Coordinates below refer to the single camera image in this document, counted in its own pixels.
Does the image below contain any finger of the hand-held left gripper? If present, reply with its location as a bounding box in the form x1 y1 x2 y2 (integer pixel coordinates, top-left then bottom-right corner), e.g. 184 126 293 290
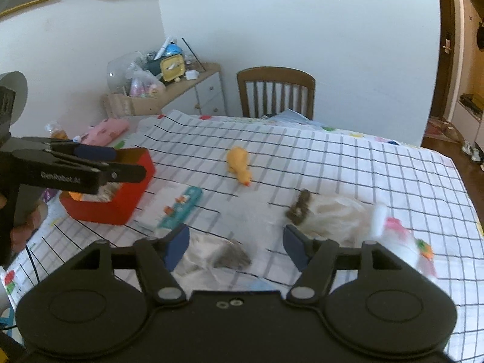
45 139 117 162
88 161 147 187

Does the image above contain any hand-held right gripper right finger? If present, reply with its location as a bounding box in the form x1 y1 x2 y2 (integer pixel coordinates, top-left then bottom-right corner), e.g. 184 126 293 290
283 224 413 305

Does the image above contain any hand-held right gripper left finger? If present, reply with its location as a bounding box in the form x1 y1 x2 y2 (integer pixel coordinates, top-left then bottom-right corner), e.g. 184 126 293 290
70 224 190 305

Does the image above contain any red cardboard box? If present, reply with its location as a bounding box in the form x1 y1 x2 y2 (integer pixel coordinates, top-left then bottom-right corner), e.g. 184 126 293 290
60 147 156 226

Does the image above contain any brown scrunchie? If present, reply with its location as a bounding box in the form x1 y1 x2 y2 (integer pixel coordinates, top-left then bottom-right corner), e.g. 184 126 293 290
285 190 313 224

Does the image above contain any white fluffy plush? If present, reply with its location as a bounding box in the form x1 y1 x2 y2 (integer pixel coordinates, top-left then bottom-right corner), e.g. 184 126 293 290
302 195 379 251

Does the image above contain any clear plastic bag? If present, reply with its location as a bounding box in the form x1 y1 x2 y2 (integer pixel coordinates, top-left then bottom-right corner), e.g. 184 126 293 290
177 232 266 290

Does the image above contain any person's left hand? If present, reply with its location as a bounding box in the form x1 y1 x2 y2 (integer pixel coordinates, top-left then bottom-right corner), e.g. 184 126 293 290
11 201 49 254

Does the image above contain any pink plush toy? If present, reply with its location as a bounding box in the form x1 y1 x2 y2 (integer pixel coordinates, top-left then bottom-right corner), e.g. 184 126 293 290
80 118 129 146

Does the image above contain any teal pencil case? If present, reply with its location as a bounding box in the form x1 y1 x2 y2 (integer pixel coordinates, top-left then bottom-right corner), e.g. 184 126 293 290
157 186 203 230

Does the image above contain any white flat packet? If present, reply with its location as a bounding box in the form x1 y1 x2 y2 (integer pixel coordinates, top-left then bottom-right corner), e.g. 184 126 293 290
134 181 190 232

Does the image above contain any clear bag with orange snack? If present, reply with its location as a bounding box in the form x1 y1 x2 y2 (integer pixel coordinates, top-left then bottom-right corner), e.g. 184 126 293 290
44 121 71 140

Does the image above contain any beige scalloped basket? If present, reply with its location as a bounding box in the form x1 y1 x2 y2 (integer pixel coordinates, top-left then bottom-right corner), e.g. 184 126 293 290
102 93 164 119

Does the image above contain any plastic bag with pink items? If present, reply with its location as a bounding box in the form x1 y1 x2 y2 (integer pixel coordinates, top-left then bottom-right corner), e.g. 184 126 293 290
126 66 167 99

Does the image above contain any clear glass dome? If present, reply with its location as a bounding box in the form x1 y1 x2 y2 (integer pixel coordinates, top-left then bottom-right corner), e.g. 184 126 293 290
106 51 152 96

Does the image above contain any white cloth with pink flower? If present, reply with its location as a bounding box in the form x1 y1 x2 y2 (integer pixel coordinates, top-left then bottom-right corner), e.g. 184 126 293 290
372 203 438 285

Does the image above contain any yellow rubber chicken toy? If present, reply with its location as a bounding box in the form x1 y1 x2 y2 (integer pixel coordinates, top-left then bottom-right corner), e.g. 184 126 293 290
226 147 253 188

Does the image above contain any yellow alarm clock toy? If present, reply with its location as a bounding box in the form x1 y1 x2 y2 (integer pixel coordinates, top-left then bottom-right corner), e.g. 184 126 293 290
159 54 186 84

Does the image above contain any white drawer cabinet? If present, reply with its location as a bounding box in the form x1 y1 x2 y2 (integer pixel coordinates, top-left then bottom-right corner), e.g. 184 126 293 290
102 63 228 119

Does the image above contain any light blue cushion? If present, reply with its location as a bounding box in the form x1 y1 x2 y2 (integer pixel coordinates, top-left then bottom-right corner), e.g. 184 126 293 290
265 108 313 123

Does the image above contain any thin black rod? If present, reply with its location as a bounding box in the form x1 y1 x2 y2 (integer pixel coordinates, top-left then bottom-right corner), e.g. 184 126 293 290
181 38 207 73

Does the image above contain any colourful dotted tablecloth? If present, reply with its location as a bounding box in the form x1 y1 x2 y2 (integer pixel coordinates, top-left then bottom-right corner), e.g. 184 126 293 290
0 113 484 363

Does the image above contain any wooden chair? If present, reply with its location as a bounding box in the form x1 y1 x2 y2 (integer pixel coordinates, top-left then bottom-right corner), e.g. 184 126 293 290
237 67 316 120

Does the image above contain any brown doormat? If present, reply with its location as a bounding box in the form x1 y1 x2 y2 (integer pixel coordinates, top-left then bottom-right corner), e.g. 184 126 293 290
423 118 460 145

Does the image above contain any brown wooden door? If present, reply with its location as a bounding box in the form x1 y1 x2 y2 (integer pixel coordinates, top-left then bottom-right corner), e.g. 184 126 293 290
428 0 464 148

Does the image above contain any large wooden wall cabinet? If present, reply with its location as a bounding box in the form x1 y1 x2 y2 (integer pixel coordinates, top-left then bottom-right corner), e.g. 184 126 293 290
452 0 484 152

